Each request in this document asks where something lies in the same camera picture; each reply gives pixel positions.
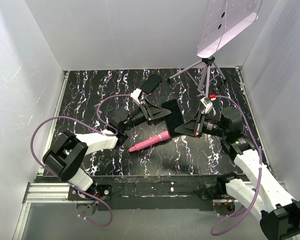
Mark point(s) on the pink cylindrical tool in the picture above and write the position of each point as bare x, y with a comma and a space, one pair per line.
164, 136

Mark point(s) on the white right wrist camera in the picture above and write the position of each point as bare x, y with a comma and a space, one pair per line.
208, 103

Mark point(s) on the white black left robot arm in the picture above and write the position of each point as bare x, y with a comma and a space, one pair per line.
66, 154

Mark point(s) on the lilac tripod stand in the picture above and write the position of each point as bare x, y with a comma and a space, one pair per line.
203, 85

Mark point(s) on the lilac perforated board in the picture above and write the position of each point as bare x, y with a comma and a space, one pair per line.
224, 20

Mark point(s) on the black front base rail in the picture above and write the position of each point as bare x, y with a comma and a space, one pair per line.
163, 192

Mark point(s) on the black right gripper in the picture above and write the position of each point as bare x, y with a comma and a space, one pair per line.
194, 126

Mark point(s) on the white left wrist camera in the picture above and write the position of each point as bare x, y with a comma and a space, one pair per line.
136, 95

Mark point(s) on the black phone case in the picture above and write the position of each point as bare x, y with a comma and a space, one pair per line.
175, 119

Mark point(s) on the aluminium frame rail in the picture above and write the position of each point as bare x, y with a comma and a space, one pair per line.
46, 193

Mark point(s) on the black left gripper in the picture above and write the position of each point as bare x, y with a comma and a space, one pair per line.
152, 112

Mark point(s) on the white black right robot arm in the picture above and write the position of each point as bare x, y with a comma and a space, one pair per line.
276, 210

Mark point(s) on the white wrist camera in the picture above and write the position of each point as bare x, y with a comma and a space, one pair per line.
208, 103
136, 95

